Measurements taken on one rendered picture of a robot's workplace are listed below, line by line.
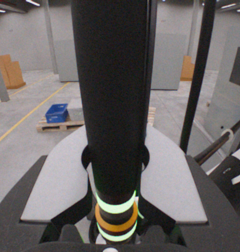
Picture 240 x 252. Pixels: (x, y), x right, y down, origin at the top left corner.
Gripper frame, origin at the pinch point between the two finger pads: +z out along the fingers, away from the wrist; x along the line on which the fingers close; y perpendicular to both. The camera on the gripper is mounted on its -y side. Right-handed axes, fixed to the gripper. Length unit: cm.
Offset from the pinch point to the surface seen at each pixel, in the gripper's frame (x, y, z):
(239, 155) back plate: 40, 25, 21
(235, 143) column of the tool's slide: 55, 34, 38
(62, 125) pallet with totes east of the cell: -125, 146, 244
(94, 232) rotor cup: -6.9, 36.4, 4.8
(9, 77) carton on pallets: -533, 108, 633
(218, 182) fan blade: 18.6, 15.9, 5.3
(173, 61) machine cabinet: 194, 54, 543
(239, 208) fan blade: 16.2, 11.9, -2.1
